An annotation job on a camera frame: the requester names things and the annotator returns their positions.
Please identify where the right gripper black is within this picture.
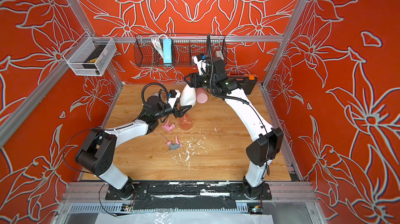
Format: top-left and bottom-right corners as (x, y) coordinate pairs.
(183, 73), (218, 90)

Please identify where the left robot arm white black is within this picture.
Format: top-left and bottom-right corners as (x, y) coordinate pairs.
(75, 83), (196, 200)

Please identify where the light blue box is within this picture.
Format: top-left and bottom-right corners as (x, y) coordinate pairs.
(162, 38), (173, 66)

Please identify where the opaque pink spray bottle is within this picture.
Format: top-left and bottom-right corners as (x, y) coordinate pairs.
(196, 88), (208, 104)

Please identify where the clear plastic wall bin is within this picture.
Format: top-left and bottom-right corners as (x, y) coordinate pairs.
(62, 37), (117, 77)

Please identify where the transparent pink spray bottle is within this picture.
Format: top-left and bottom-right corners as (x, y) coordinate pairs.
(179, 113), (193, 131)

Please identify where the white spray bottle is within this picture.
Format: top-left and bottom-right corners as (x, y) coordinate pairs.
(180, 84), (196, 106)

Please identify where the black wire basket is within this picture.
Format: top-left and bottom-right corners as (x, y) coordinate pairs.
(133, 33), (228, 67)

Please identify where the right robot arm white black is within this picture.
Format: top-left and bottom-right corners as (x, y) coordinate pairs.
(180, 34), (283, 200)

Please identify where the pink grey spray nozzle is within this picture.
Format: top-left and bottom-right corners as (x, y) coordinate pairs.
(167, 136), (183, 151)

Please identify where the black orange tool case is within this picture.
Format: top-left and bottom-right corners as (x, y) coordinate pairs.
(234, 74), (258, 95)

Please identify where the white cable bundle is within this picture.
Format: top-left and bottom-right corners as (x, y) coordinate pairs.
(151, 37), (165, 58)

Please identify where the white small box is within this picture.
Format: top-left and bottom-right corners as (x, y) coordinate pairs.
(216, 50), (224, 60)

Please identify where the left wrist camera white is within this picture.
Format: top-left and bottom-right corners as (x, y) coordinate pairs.
(168, 89), (181, 108)

